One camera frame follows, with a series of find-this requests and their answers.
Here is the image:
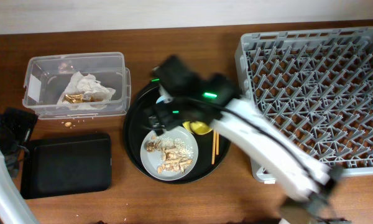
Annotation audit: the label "clear plastic waste bin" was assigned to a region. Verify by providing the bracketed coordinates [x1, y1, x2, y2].
[22, 52, 131, 119]

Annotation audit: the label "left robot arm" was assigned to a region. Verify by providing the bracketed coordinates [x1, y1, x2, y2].
[0, 121, 39, 223]

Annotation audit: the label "grey dishwasher rack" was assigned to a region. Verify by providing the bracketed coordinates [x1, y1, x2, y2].
[234, 27, 373, 177]

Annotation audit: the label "food scraps on plate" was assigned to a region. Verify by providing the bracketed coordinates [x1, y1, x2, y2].
[146, 135, 193, 174]

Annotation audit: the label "round black tray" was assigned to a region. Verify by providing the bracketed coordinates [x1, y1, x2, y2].
[122, 83, 231, 184]

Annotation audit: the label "black rectangular tray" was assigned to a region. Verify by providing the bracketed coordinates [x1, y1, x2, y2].
[21, 133, 112, 199]

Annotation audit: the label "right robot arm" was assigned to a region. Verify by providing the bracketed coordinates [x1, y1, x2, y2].
[145, 55, 347, 223]

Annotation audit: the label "light blue plastic cup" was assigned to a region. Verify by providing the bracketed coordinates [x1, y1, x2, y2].
[156, 96, 168, 104]

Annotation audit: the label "white napkin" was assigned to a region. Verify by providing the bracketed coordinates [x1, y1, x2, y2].
[57, 72, 116, 110]

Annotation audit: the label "yellow plastic bowl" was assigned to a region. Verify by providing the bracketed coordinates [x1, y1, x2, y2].
[182, 121, 212, 135]

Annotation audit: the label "gold snack wrapper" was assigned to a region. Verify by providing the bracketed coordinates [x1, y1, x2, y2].
[63, 94, 102, 103]

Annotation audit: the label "grey plate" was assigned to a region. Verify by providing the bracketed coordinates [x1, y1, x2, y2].
[140, 127, 198, 181]

